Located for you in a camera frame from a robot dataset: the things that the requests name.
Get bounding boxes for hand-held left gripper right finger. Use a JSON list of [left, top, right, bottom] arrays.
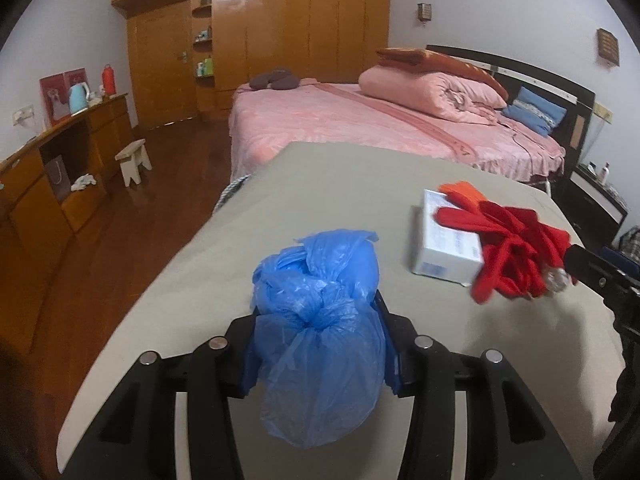
[[375, 290, 583, 480]]

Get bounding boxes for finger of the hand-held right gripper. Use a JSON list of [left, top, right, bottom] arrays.
[[564, 244, 640, 301], [600, 246, 640, 276]]

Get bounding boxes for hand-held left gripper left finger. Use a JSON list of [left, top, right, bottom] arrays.
[[60, 312, 258, 480]]

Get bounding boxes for clear plastic wrapper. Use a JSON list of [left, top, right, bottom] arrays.
[[544, 267, 573, 293]]

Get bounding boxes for blue plastic bag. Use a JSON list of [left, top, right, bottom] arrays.
[[248, 229, 396, 450]]

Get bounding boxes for red knit gloves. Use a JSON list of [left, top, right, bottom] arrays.
[[432, 199, 572, 306]]

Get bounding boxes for white cardboard box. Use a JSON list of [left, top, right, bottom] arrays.
[[411, 189, 485, 286]]

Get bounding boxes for small orange mesh mat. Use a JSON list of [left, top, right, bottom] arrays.
[[437, 181, 485, 211]]

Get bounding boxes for black white nightstand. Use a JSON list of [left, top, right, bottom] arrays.
[[565, 162, 628, 241]]

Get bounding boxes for blue white striped cloth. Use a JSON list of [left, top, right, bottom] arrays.
[[212, 174, 253, 217]]

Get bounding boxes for large blue pillow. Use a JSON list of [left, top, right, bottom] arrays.
[[501, 86, 568, 137]]

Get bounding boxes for small white wooden stool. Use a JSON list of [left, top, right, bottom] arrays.
[[115, 139, 153, 186]]

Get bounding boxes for bed with pink sheets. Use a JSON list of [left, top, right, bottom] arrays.
[[229, 79, 566, 183]]

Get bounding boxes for folded pink quilt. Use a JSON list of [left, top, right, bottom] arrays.
[[359, 66, 507, 123]]

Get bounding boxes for wooden sideboard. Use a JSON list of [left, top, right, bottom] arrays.
[[0, 92, 136, 311]]

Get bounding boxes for grey paper bag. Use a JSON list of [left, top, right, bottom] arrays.
[[44, 155, 71, 203]]

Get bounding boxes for folded brown patterned blanket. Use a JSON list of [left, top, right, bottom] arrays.
[[375, 47, 508, 103]]

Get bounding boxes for light blue kettle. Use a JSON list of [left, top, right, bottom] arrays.
[[68, 82, 92, 113]]

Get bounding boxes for wooden wardrobe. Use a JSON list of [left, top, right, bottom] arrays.
[[111, 0, 391, 123]]

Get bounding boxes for large red photo frame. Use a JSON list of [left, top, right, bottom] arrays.
[[40, 74, 71, 128]]

